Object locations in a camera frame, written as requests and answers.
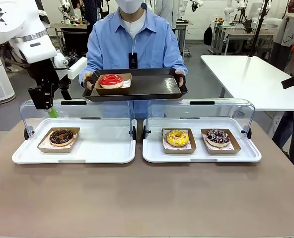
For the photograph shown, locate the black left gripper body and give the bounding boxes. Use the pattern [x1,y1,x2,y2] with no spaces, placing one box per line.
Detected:
[27,58,71,88]

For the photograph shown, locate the red glazed donut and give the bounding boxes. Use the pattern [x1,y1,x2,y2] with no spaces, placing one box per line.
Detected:
[94,73,133,96]
[99,74,125,89]

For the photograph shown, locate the chocolate donut with nuts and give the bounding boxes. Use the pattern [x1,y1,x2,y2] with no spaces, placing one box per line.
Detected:
[49,128,74,146]

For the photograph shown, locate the white printed paper liner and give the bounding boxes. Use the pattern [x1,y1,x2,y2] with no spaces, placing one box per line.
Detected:
[163,131,194,151]
[43,133,76,149]
[121,75,133,89]
[206,137,235,151]

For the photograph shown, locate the dark brown serving tray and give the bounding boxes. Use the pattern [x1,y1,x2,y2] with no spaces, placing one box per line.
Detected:
[81,68,189,102]

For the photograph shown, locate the person's left forearm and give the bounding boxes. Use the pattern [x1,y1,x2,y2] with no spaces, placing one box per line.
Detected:
[170,54,189,75]

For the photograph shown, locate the person's right forearm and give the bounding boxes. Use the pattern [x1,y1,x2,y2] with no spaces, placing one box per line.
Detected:
[78,56,98,86]

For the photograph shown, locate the person in blue shirt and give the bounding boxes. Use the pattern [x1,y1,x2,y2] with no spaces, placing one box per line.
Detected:
[78,0,189,119]

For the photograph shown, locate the dark sprinkled donut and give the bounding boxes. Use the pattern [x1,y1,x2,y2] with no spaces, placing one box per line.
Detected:
[201,128,242,155]

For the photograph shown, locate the chocolate donut colourful sprinkles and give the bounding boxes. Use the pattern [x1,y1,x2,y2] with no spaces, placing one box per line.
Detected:
[206,128,231,147]

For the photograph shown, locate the yellow glazed sprinkled donut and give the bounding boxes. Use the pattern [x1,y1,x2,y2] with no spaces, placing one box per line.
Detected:
[166,129,189,147]

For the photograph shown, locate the person's right hand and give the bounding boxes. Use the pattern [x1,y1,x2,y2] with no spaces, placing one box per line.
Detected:
[83,71,96,90]

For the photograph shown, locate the large white table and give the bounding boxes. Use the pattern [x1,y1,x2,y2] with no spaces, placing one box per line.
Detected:
[200,54,294,112]

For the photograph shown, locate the brown lab table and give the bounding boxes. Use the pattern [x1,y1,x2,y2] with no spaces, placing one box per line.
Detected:
[49,22,89,54]

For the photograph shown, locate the black stand pole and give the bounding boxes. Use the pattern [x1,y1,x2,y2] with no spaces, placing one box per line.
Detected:
[251,0,271,58]

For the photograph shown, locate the white plastic display tray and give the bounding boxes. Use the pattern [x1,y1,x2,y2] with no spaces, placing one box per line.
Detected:
[12,118,137,164]
[142,118,262,164]

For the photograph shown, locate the black hanging name tag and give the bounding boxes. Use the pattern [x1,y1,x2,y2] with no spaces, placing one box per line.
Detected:
[128,52,138,69]

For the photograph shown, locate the white workbench with equipment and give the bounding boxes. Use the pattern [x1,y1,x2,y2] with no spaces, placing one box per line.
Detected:
[210,19,279,55]

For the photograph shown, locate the black backpack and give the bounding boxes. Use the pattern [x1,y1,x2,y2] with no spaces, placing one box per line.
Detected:
[203,24,214,47]

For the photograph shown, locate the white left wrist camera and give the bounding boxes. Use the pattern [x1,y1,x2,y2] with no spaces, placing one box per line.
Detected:
[53,53,88,80]

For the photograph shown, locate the clear display lid black handle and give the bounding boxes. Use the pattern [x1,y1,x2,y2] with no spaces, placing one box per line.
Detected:
[19,99,137,141]

